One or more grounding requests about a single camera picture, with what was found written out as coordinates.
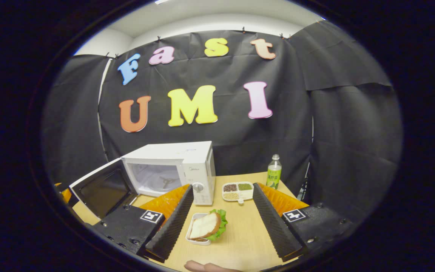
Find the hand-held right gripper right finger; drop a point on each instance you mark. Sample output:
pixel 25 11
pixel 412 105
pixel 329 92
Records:
pixel 272 223

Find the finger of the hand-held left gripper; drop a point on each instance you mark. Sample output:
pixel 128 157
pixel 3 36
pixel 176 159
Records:
pixel 65 194

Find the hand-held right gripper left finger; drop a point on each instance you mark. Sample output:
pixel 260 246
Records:
pixel 172 223

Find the lettuce sandwich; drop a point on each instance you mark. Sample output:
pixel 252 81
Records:
pixel 204 226

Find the white microwave oven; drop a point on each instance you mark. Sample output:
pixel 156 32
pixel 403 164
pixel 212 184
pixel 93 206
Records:
pixel 168 151

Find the small white rectangular dish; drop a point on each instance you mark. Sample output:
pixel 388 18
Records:
pixel 196 241

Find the white divided grain dish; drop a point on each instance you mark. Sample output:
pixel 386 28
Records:
pixel 238 190

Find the green drink bottle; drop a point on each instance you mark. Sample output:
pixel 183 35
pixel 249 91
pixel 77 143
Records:
pixel 273 175

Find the black backdrop cloth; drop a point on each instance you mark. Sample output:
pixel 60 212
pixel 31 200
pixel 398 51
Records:
pixel 221 132

